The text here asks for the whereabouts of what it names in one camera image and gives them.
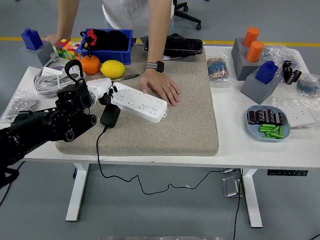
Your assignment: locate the person's left hand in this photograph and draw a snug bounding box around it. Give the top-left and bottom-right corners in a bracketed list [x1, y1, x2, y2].
[139, 68, 181, 106]

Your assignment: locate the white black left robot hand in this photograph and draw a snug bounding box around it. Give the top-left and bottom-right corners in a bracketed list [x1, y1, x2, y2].
[86, 77, 119, 106]

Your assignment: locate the person's right hand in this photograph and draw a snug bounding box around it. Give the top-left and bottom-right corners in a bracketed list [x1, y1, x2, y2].
[44, 33, 65, 47]

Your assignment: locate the white power strip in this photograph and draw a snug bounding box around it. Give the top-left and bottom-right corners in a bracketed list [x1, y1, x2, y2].
[109, 81, 168, 124]

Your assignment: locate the black plug adapter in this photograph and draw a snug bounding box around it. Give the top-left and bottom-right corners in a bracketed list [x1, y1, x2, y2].
[99, 104, 121, 129]

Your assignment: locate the thin black plug cord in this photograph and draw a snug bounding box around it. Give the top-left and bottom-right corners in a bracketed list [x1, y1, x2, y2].
[96, 126, 228, 195]

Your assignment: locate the light grey mains plug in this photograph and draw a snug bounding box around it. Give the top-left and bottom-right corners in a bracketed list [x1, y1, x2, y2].
[49, 51, 61, 64]

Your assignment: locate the colourful puzzle cube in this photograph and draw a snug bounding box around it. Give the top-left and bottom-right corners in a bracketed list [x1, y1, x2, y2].
[54, 38, 82, 62]

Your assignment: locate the black wristwatch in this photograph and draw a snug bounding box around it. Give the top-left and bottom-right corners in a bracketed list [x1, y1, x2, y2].
[145, 60, 165, 73]

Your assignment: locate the yellow lemon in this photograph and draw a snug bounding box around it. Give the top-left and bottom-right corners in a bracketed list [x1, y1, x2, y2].
[100, 59, 127, 79]

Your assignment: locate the blue bottle-shaped block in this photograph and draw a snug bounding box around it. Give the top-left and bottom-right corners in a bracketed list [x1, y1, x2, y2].
[20, 27, 44, 51]
[254, 60, 279, 85]

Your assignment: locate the orange fruit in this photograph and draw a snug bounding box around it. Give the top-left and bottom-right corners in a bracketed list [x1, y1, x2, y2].
[80, 55, 102, 76]

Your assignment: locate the black silver pen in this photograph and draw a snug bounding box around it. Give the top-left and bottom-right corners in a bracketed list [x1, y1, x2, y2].
[116, 73, 140, 82]

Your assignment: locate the small white box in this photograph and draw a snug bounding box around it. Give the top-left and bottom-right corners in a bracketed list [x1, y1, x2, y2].
[41, 66, 63, 77]

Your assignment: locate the blue plastic bin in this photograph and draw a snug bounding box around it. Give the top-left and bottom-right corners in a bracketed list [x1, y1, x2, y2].
[76, 28, 134, 66]

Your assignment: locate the black plastic tray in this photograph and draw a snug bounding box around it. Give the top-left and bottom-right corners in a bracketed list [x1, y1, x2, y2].
[143, 32, 204, 58]

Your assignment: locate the grey-brown mat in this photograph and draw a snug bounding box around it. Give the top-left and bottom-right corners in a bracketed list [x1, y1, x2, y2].
[55, 46, 220, 157]

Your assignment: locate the clear bag of resistors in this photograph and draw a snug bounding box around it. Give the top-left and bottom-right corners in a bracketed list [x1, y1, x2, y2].
[206, 55, 233, 85]

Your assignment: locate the black office chair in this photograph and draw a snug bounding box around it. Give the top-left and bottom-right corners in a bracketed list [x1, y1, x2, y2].
[172, 0, 202, 31]

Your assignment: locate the clear bag of metal nuts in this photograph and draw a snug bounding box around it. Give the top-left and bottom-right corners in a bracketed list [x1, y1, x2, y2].
[3, 89, 41, 121]

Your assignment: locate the person's torso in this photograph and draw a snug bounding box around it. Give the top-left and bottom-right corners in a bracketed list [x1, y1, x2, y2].
[101, 0, 176, 38]

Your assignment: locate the grey two-hole block holder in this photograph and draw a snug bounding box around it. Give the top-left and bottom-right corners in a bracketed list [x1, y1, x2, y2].
[230, 37, 266, 82]

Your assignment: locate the black capacitor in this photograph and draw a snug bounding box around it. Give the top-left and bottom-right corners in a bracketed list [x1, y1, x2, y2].
[282, 67, 294, 83]
[282, 60, 293, 74]
[265, 108, 276, 124]
[274, 111, 285, 126]
[247, 110, 258, 125]
[290, 69, 303, 86]
[255, 109, 267, 125]

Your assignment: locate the orange cylinder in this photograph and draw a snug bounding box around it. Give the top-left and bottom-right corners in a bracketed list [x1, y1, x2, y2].
[246, 40, 265, 64]
[242, 26, 261, 49]

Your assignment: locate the blue-grey plate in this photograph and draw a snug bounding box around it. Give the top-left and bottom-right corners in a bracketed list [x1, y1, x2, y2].
[245, 105, 291, 143]

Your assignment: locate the white table leg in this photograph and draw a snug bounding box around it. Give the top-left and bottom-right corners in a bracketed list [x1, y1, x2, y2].
[65, 162, 90, 222]
[241, 168, 264, 229]

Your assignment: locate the crumpled clear plastic bag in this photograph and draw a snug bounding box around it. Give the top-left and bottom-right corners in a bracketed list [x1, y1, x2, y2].
[261, 44, 301, 74]

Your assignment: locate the silver metal pedal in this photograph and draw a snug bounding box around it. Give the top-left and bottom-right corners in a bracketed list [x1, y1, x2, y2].
[221, 175, 245, 198]

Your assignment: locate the clear socket bag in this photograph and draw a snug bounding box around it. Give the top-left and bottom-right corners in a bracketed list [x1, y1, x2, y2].
[271, 96, 320, 131]

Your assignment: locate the clear bag of blue parts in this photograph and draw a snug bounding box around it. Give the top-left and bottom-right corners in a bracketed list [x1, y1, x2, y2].
[296, 73, 320, 99]

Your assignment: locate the black table control panel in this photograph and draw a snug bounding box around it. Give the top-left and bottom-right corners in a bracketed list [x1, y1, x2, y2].
[266, 169, 309, 177]

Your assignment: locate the black floor cable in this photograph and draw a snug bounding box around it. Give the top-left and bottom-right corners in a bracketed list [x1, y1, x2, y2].
[232, 170, 245, 240]
[0, 161, 26, 207]

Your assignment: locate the white wall socket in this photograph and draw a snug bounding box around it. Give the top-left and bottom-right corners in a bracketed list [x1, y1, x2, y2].
[287, 108, 316, 127]

